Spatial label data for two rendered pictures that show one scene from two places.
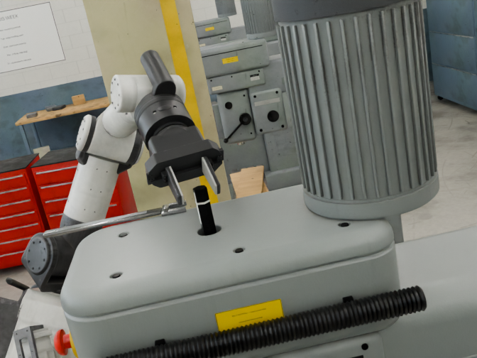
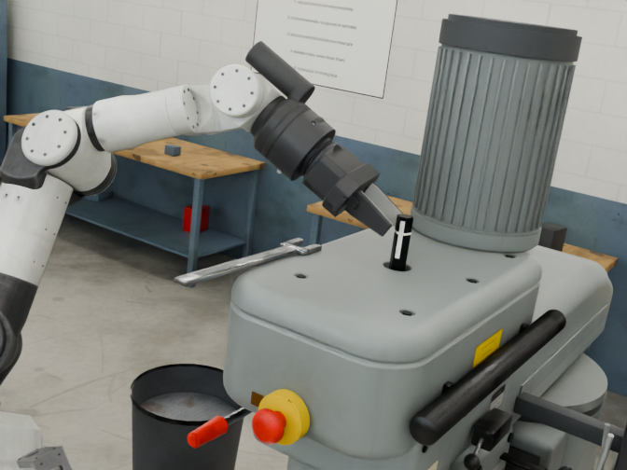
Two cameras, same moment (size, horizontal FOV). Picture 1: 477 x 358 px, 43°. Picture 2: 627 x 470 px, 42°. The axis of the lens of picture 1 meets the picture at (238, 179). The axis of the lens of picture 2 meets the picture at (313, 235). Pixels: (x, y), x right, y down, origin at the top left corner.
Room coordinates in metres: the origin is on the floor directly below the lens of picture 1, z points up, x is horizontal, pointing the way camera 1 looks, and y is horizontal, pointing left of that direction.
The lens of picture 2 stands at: (0.36, 0.96, 2.22)
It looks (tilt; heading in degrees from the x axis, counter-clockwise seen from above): 17 degrees down; 304
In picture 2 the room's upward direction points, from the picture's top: 7 degrees clockwise
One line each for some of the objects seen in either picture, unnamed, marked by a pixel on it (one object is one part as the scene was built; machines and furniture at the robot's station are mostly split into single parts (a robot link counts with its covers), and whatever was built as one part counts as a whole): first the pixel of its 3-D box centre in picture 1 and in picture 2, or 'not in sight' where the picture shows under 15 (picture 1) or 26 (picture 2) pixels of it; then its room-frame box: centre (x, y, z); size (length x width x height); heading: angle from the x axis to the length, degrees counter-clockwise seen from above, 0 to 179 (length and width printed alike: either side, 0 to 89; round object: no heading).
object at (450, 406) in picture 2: (257, 334); (497, 365); (0.69, 0.02, 1.79); 0.45 x 0.04 x 0.04; 93
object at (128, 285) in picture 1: (229, 274); (393, 319); (0.84, 0.04, 1.81); 0.47 x 0.26 x 0.16; 93
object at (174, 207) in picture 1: (115, 219); (251, 260); (0.96, 0.22, 1.89); 0.24 x 0.04 x 0.01; 90
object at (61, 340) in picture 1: (66, 341); (271, 424); (0.83, 0.31, 1.76); 0.04 x 0.03 x 0.04; 3
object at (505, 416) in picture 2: not in sight; (481, 437); (0.71, -0.01, 1.66); 0.12 x 0.04 x 0.04; 93
